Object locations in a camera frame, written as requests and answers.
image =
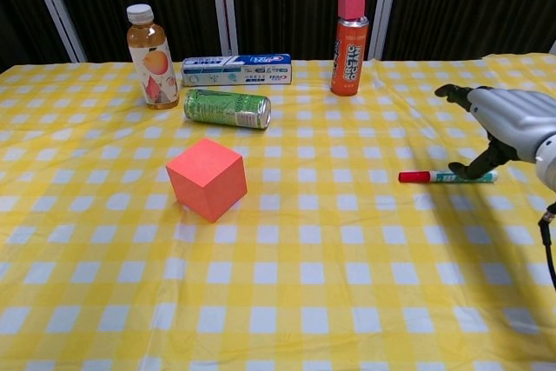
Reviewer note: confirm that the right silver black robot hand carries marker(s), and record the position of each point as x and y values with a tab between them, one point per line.
512	119

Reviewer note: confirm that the green marker red cap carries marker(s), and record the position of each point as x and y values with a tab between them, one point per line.
415	176

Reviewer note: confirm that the large pink cube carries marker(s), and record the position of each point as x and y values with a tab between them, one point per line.
204	180

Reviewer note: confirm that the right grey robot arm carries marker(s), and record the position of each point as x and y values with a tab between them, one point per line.
548	167

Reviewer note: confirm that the yellow checkered tablecloth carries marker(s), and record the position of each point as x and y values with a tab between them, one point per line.
304	280

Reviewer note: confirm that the orange Arctic Ocean can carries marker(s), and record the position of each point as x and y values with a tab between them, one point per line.
347	62

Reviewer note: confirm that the blue white toothpaste box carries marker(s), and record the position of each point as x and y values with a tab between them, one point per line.
234	71

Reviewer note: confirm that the green drink can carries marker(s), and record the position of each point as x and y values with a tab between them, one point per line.
221	108

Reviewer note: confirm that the juice bottle with white cap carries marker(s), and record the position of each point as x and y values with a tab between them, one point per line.
152	62

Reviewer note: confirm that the silver partition frame post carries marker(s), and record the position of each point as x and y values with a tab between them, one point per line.
553	48
56	10
386	6
223	6

